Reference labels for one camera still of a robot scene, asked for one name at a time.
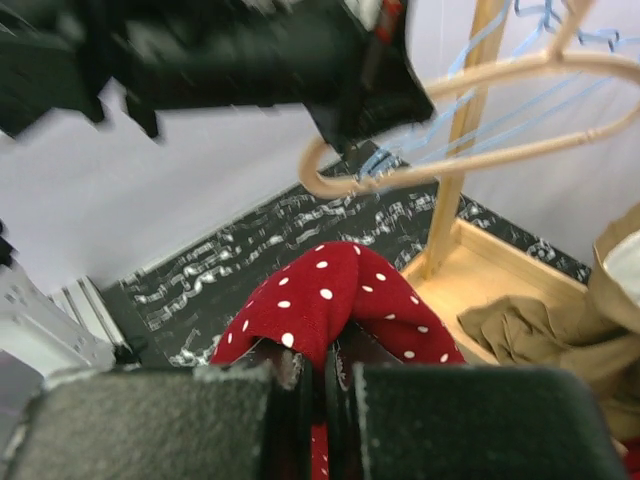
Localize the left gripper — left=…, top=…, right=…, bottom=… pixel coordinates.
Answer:
left=304, top=1, right=435, bottom=153

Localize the blue hanger of lemon skirt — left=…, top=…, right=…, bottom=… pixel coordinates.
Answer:
left=369, top=0, right=621, bottom=176

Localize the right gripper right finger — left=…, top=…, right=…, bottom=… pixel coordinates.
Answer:
left=325, top=323, right=627, bottom=480

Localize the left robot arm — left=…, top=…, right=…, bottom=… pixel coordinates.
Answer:
left=1, top=1, right=434, bottom=152

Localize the tan and white garment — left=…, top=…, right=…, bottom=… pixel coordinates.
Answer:
left=459, top=206, right=639, bottom=441

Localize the red polka dot garment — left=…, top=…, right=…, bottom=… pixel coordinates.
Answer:
left=209, top=240, right=469, bottom=480

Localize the light blue wire hanger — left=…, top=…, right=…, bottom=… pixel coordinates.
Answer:
left=356, top=1, right=511, bottom=180

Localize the black marble mat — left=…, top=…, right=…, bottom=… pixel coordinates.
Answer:
left=102, top=139, right=594, bottom=369

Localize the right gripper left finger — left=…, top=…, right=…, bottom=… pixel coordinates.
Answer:
left=2, top=350, right=312, bottom=479

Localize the beige wooden hanger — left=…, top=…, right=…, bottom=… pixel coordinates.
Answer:
left=298, top=1, right=639, bottom=199

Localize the wooden clothes rack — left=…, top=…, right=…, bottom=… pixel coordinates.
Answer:
left=403, top=1, right=586, bottom=365

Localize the red dress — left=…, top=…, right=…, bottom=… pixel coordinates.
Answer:
left=622, top=437, right=640, bottom=480

